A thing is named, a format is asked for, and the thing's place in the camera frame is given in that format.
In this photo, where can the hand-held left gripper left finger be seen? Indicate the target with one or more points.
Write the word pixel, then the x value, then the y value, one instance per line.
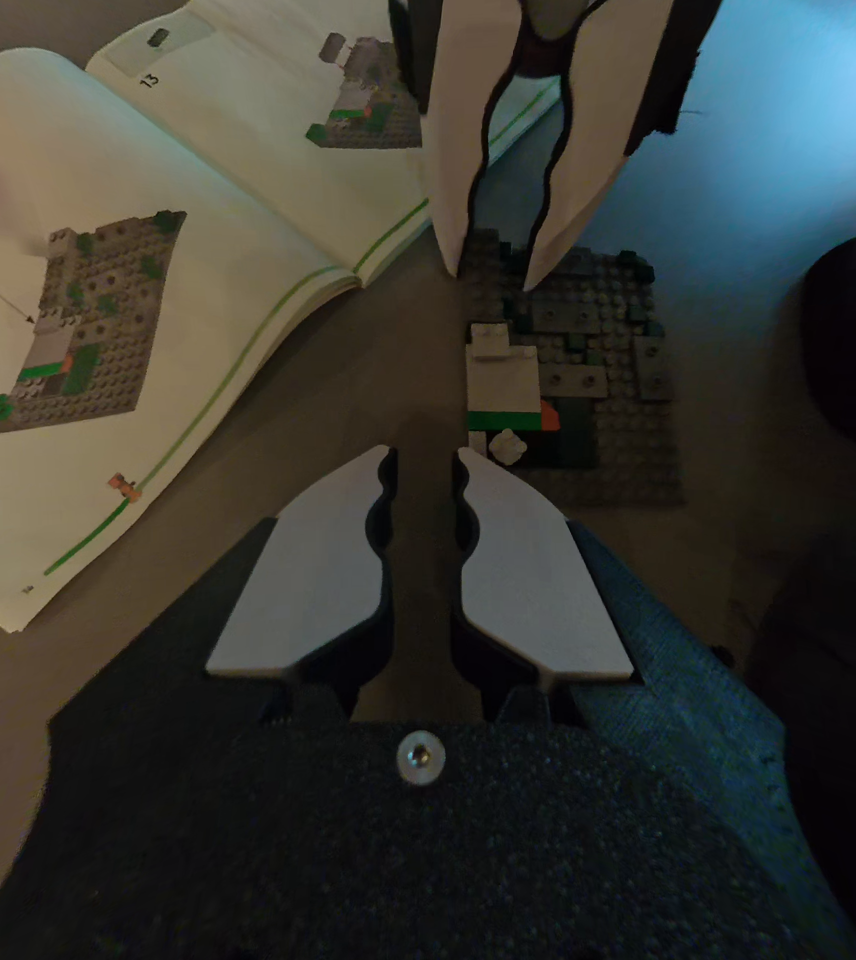
pixel 308 577

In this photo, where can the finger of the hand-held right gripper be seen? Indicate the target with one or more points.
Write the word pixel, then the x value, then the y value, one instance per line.
pixel 458 112
pixel 608 112

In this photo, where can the grey desk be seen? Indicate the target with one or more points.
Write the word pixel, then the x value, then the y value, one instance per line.
pixel 735 187

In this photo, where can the open instruction booklet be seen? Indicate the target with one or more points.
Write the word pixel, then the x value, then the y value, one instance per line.
pixel 173 150

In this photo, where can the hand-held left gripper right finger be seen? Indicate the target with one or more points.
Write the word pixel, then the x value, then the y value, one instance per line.
pixel 540 585

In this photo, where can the grey toy brick build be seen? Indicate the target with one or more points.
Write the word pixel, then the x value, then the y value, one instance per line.
pixel 585 337

